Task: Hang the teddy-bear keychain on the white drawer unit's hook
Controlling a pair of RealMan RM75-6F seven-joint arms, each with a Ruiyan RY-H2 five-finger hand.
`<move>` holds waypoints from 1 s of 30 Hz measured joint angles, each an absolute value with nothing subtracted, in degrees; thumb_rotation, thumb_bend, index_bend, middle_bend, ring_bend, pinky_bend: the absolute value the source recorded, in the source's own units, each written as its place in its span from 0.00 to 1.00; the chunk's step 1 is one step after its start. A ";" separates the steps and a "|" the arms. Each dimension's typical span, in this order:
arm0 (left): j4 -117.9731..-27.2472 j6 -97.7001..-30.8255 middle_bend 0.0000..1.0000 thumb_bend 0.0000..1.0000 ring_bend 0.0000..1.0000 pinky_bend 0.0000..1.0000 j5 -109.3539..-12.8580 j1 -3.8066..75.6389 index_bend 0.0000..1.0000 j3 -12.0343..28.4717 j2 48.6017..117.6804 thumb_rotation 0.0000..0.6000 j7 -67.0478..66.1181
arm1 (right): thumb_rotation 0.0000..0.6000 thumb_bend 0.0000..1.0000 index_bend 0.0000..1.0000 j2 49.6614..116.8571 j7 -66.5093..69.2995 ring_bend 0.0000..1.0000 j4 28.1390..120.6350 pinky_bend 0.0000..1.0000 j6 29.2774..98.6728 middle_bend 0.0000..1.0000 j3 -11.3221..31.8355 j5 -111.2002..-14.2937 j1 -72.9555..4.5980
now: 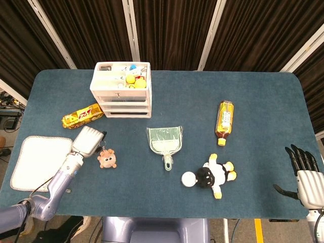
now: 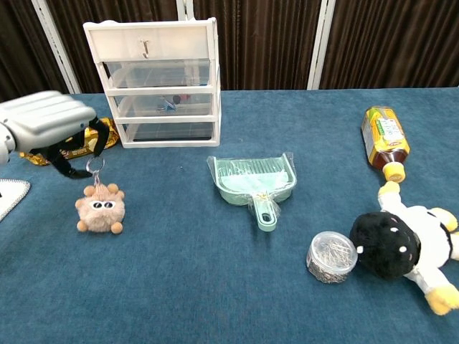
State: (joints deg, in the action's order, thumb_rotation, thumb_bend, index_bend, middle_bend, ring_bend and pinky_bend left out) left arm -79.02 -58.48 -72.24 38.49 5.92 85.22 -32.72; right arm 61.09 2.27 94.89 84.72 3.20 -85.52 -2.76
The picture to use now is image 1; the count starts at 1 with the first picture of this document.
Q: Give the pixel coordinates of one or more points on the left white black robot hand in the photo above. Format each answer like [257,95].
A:
[87,141]

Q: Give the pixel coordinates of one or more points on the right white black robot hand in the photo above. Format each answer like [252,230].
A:
[311,188]

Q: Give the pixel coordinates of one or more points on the small bear keychain plush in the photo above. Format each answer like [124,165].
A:
[107,159]

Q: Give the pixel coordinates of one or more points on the left lavender robot arm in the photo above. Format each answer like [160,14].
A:
[60,179]

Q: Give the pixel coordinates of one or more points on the white drawer organizer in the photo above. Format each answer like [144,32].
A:
[108,81]

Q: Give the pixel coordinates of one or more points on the black white plush doll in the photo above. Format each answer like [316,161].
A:
[215,174]

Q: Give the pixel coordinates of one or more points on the yellow snack package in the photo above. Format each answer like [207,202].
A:
[82,116]

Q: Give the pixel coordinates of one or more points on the white cloth with stitched edge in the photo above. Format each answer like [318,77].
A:
[38,159]

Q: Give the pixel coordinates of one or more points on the yellow ball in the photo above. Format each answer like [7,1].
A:
[140,83]
[130,79]

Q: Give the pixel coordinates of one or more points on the green clear plastic dustpan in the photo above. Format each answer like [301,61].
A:
[164,144]

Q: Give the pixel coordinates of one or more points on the white table leg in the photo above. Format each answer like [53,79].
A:
[226,230]

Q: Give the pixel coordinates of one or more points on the white round ball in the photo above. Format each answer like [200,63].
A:
[188,179]

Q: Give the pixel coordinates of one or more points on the lavender robot torso base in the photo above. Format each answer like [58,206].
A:
[152,230]

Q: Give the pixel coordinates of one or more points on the blue felt table mat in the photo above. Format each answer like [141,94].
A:
[192,106]

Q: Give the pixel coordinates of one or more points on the tea bottle with yellow cap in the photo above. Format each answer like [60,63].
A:
[224,119]

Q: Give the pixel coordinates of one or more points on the dark brown pleated curtain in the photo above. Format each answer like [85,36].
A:
[172,30]

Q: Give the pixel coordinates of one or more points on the white frame post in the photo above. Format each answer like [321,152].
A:
[211,35]
[131,30]
[51,33]
[303,50]
[12,92]

